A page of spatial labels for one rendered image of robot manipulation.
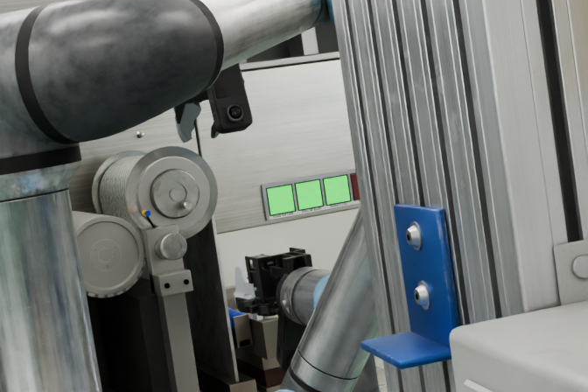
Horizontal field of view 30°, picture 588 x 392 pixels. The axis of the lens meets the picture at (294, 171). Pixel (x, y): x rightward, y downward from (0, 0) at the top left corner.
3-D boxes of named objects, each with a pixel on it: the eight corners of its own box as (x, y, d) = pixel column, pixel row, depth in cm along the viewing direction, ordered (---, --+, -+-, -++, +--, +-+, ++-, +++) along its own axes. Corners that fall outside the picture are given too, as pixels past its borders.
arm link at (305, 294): (331, 353, 127) (320, 281, 127) (295, 340, 137) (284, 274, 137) (390, 339, 130) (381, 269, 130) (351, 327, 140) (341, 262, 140)
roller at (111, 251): (73, 302, 164) (59, 222, 163) (44, 286, 188) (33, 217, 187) (150, 286, 169) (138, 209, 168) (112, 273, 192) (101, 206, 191)
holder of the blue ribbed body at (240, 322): (237, 347, 175) (233, 317, 175) (195, 330, 196) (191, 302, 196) (255, 344, 176) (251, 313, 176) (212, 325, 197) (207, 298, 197)
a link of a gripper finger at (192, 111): (176, 117, 159) (193, 71, 152) (188, 147, 155) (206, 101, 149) (156, 117, 157) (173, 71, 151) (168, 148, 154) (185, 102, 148)
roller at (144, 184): (142, 234, 168) (134, 160, 167) (105, 227, 192) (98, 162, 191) (213, 226, 172) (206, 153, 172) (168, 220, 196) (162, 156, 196)
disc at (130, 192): (130, 246, 168) (122, 150, 167) (129, 246, 168) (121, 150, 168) (221, 235, 173) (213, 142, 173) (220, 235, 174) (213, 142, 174)
